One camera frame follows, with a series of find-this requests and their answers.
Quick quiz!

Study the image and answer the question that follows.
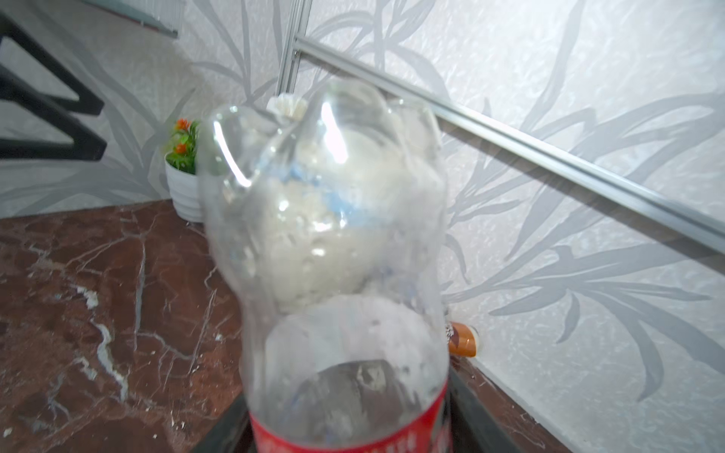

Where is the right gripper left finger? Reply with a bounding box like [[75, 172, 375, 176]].
[[191, 394, 252, 453]]

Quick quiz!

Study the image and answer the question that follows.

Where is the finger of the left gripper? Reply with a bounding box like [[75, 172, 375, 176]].
[[1, 67, 107, 162], [1, 13, 105, 116]]

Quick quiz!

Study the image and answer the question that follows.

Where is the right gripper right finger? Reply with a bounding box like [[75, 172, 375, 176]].
[[449, 367, 521, 453]]

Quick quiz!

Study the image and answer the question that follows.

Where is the red label clear bottle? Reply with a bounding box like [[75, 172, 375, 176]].
[[196, 79, 452, 452]]

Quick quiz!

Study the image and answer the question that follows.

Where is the small potted artificial plant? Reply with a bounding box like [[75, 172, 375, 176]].
[[164, 118, 202, 223]]

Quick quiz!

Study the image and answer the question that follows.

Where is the brown tea bottle by wall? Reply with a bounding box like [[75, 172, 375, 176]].
[[446, 322, 481, 358]]

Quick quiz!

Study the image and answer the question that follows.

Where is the clear acrylic wall shelf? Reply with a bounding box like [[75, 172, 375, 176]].
[[83, 0, 186, 39]]

